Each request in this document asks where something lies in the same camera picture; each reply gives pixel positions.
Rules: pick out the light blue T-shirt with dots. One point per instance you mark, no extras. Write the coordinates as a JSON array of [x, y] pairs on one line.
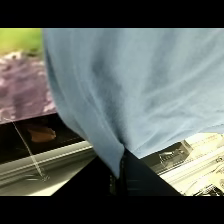
[[140, 86]]

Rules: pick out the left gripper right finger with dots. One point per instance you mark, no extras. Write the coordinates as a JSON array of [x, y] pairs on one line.
[[146, 180]]

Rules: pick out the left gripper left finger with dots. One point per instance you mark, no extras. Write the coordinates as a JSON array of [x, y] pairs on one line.
[[87, 181]]

